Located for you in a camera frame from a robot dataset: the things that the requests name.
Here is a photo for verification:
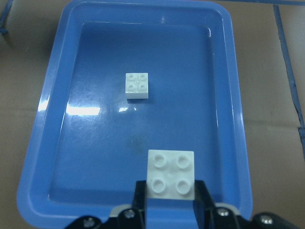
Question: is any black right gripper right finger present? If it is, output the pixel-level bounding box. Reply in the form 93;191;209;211
193;180;240;229

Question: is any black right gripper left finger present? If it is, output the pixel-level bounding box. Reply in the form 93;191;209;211
111;180;147;229

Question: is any white block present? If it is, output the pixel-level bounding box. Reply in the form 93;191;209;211
125;73;149;99
146;149;195;200

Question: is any blue plastic tray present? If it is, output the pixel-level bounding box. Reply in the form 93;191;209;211
17;0;253;228

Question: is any brown paper table cover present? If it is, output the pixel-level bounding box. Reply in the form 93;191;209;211
0;0;305;229

